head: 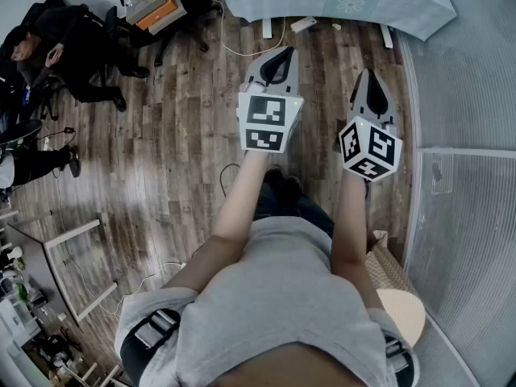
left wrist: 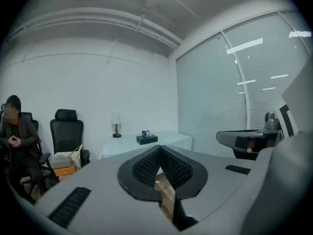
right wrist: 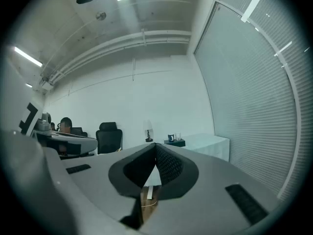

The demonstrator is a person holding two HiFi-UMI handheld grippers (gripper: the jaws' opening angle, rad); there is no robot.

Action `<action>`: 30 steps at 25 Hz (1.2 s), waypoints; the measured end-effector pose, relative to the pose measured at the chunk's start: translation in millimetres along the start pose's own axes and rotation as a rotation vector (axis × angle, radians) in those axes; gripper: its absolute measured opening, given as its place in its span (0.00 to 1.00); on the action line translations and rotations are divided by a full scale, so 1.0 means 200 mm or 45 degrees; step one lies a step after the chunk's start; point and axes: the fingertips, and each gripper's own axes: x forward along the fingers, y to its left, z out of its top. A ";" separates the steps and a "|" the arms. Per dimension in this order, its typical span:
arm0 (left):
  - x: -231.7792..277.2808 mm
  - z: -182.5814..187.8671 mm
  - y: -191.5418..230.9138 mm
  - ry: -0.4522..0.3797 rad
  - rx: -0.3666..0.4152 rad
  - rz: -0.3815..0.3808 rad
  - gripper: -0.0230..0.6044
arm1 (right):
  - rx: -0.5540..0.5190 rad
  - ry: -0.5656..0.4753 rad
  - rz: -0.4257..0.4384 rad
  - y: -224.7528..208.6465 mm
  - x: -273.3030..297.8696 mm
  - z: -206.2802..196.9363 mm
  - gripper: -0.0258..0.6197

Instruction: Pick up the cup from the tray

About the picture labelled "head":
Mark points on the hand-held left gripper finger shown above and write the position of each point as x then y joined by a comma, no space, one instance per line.
258,69
292,79

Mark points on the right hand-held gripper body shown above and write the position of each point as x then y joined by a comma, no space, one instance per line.
371,151

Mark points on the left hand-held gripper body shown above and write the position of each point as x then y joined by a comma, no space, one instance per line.
262,111

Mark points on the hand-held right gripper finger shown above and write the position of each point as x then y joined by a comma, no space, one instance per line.
358,101
388,105

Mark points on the person's right forearm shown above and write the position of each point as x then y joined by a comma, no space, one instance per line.
348,224

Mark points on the person's left forearm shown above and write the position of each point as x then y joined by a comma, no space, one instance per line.
238,200

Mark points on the white table leg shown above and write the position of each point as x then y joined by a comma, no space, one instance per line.
387,36
267,28

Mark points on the white power adapter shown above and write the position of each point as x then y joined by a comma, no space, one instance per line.
303,23

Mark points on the person's dark trousers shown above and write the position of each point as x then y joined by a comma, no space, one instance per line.
290,204

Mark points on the orange box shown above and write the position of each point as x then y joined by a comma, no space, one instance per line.
161,14

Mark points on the beige woven bag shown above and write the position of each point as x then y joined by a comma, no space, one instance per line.
387,268

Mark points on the grey plastic storage box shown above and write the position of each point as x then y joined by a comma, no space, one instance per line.
143,8

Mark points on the person's grey t-shirt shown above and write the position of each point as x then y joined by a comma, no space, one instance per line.
282,288

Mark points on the beige round stool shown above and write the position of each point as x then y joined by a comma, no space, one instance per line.
403,317

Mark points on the black office chair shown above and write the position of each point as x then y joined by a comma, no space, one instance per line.
48,4

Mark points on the black round stool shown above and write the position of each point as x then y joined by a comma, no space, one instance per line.
20,132

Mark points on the cluttered storage shelf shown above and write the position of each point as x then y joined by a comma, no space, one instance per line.
16,292

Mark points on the white metal table frame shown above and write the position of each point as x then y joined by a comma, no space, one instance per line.
72,232

